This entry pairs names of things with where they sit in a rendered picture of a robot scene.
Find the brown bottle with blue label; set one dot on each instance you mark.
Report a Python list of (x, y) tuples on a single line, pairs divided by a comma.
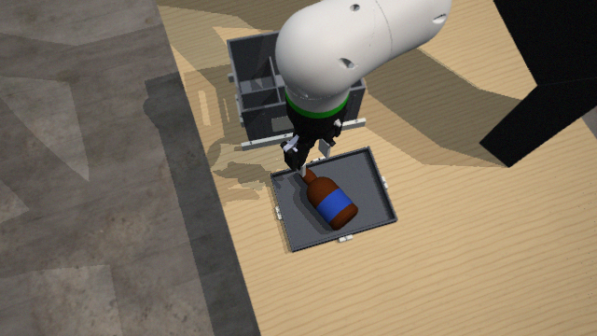
[(329, 200)]

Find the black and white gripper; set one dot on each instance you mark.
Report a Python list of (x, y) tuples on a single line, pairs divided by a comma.
[(296, 151)]

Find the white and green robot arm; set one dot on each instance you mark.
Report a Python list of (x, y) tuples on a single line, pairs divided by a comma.
[(323, 49)]

